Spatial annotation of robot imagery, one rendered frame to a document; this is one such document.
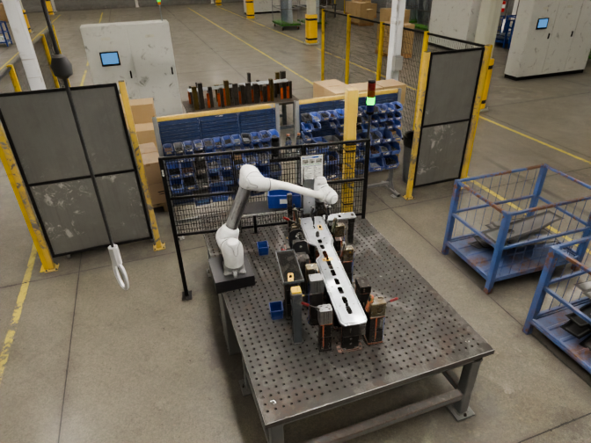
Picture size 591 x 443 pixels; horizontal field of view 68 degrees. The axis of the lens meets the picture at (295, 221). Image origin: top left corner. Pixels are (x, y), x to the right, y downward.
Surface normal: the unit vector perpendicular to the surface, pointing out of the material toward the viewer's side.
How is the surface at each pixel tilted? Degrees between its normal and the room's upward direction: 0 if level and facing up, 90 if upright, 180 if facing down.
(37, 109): 89
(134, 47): 90
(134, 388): 0
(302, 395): 0
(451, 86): 91
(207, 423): 0
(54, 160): 91
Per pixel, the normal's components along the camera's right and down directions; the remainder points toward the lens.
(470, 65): 0.37, 0.46
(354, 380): -0.02, -0.86
